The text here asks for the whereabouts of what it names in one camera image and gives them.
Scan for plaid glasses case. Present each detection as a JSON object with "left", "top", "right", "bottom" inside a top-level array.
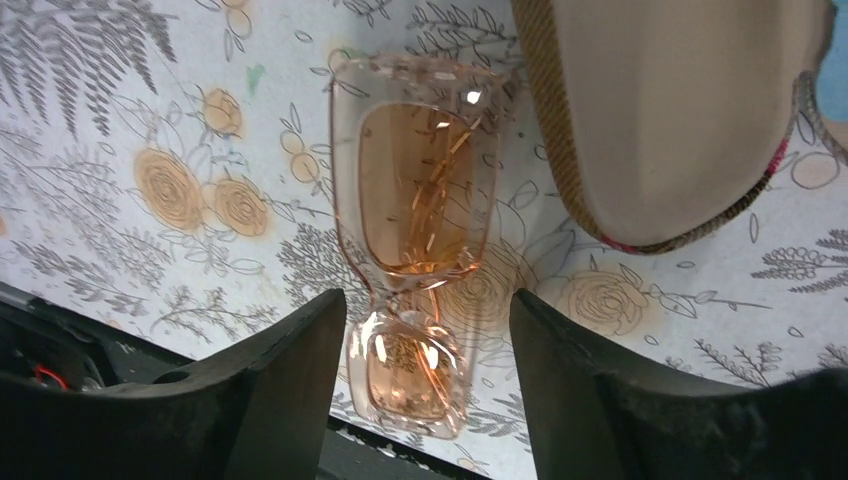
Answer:
[{"left": 512, "top": 0, "right": 847, "bottom": 255}]

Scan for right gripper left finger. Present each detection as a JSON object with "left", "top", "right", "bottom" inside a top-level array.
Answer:
[{"left": 1, "top": 289, "right": 346, "bottom": 479}]

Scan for blue cleaning cloth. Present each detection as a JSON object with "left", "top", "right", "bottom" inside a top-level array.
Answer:
[{"left": 815, "top": 1, "right": 847, "bottom": 123}]

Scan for orange lens sunglasses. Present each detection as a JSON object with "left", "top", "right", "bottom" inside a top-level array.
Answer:
[{"left": 329, "top": 54, "right": 522, "bottom": 439}]

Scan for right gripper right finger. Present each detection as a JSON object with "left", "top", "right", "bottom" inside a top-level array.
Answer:
[{"left": 510, "top": 289, "right": 847, "bottom": 479}]

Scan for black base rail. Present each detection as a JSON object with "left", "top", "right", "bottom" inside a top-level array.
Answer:
[{"left": 1, "top": 289, "right": 471, "bottom": 479}]

